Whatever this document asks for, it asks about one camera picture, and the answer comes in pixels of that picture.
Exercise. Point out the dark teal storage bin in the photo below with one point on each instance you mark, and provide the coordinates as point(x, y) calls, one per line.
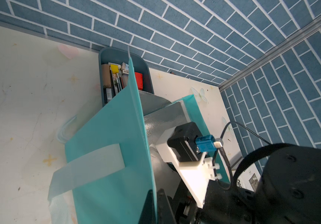
point(124, 75)

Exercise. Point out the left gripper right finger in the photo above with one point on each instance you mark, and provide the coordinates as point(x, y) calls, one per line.
point(164, 210)

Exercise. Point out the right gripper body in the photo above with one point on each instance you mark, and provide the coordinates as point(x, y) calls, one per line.
point(215, 210)

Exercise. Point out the red small box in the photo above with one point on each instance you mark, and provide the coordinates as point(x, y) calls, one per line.
point(139, 80)

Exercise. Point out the brown small box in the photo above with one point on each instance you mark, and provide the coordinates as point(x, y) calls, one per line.
point(106, 76)

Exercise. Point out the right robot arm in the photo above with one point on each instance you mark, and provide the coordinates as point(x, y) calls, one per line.
point(288, 192)

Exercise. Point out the teal insulated delivery bag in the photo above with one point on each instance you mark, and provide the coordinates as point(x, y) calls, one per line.
point(108, 165)

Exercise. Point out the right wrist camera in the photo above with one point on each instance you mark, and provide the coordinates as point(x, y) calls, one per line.
point(186, 149)

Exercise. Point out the yellow small box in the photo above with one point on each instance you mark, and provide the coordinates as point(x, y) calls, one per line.
point(114, 68)

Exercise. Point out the white furniture book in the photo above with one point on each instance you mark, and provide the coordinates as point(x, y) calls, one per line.
point(249, 179)

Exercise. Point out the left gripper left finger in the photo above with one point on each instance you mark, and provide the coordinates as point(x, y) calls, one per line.
point(148, 215)

